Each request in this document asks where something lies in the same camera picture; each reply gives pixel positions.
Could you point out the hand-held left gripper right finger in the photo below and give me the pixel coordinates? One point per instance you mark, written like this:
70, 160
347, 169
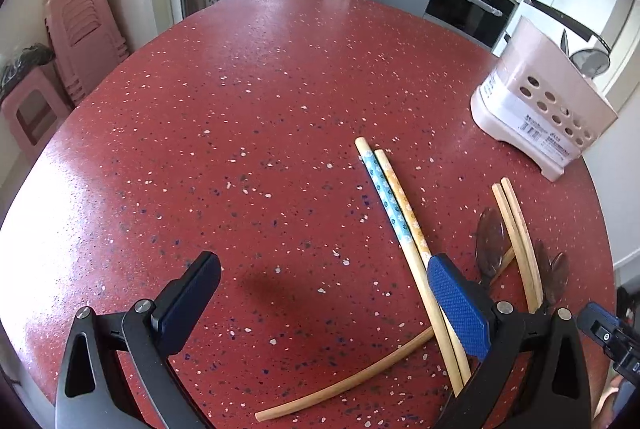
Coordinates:
457, 304

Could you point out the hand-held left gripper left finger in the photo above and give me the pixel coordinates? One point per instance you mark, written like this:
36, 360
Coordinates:
192, 304

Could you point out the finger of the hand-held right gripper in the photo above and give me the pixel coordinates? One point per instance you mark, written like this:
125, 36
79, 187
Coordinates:
595, 316

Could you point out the plain bamboo chopstick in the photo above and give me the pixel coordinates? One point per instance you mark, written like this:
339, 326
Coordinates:
522, 229
512, 234

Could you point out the orange patterned chopstick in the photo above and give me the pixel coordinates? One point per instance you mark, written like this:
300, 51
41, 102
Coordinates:
402, 199

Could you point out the blue patterned chopstick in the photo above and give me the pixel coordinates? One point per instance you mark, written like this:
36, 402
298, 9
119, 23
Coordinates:
387, 199

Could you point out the curved bamboo chopstick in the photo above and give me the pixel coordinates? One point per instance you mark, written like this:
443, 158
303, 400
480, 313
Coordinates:
350, 386

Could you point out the pink utensil holder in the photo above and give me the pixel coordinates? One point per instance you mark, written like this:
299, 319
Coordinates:
535, 74

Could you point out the pink plastic stool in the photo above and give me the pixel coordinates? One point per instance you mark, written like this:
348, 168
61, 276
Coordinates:
25, 114

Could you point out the stack of pink stools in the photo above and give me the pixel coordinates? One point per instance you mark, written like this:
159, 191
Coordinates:
82, 34

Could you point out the black plastic bag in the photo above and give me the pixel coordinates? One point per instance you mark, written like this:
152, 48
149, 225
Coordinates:
22, 66

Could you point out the black built-in oven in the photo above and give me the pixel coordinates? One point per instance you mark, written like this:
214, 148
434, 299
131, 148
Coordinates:
465, 4

